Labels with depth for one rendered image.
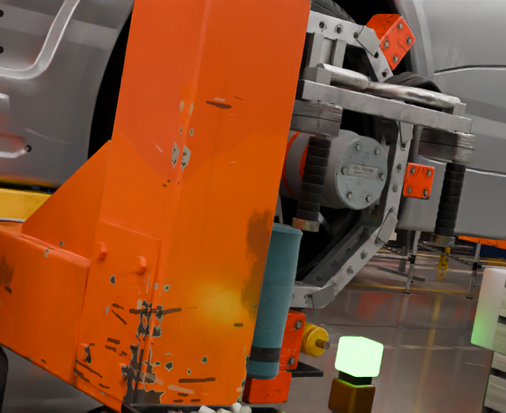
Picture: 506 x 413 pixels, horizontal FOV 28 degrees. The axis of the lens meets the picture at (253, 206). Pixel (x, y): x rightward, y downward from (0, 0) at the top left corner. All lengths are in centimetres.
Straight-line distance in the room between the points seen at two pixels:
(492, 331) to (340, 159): 62
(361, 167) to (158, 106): 62
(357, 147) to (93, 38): 48
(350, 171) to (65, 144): 48
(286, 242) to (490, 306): 59
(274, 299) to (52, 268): 46
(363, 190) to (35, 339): 65
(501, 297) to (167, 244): 39
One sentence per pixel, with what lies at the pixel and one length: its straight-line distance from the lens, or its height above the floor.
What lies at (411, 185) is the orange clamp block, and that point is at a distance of 210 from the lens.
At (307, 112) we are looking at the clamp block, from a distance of 162.
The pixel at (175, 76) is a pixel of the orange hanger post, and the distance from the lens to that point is 122.
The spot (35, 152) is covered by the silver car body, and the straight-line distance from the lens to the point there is 168.
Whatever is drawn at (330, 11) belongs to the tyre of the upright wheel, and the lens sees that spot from 202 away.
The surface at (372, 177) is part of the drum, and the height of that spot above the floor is 85.
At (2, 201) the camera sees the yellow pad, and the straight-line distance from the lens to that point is 167.
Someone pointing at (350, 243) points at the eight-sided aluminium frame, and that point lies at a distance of 206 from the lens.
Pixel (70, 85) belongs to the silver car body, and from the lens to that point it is 170.
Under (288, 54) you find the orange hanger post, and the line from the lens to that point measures 127.
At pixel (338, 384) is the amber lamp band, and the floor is 60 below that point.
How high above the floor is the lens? 87
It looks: 3 degrees down
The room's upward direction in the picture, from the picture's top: 10 degrees clockwise
